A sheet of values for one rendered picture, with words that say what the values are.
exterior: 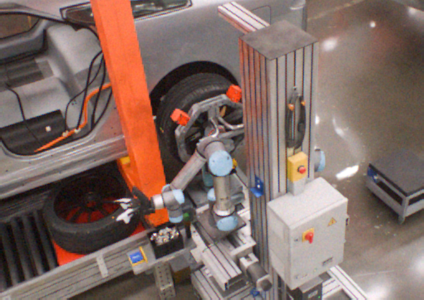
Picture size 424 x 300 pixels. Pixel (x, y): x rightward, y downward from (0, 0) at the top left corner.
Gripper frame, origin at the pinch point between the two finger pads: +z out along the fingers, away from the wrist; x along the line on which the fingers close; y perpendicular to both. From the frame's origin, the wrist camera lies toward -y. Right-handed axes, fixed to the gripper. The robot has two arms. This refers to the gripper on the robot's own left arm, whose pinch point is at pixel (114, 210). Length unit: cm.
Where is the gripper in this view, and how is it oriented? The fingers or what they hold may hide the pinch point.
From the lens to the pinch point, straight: 284.4
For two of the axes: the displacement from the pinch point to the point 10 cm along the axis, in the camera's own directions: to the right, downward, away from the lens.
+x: -2.4, -4.8, 8.4
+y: 1.3, 8.4, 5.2
